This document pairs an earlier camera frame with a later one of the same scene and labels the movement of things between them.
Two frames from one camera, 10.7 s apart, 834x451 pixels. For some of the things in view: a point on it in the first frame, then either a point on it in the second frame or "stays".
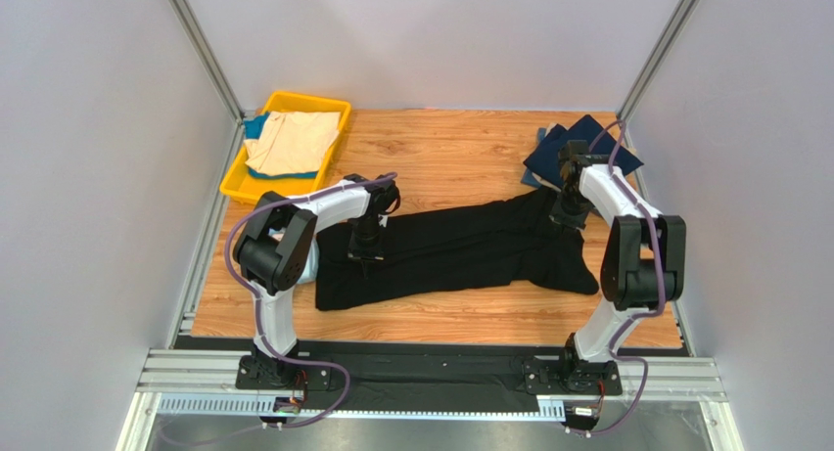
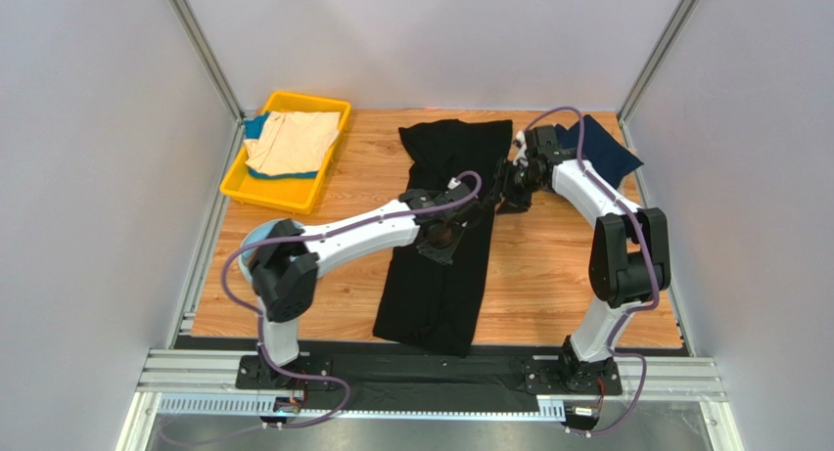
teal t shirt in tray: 254,127 stays
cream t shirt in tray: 292,142 stays
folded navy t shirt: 545,158 stays
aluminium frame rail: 212,65 stays
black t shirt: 513,240 to 422,302
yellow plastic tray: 314,104 stays
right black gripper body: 567,218 to 516,184
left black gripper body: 366,242 to 442,248
